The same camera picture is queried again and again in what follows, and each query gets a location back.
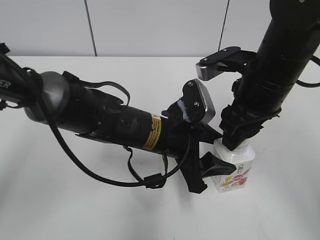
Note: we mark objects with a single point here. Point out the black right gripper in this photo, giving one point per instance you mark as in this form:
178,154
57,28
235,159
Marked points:
256,100

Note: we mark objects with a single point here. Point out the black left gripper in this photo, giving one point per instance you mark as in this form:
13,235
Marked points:
181,137

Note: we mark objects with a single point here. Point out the white plastic bottle cap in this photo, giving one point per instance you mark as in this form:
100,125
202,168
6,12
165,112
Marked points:
242,148

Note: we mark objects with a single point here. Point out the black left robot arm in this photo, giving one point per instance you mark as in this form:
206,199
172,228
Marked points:
63,101

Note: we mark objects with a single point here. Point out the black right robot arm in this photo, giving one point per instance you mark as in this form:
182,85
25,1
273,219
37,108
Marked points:
289,43

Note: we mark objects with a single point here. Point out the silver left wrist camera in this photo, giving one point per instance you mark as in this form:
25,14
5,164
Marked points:
196,103

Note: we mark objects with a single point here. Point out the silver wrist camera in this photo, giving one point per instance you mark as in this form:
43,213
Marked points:
230,59
196,103

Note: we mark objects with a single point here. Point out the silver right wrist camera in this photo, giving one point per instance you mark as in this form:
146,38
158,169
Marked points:
230,59

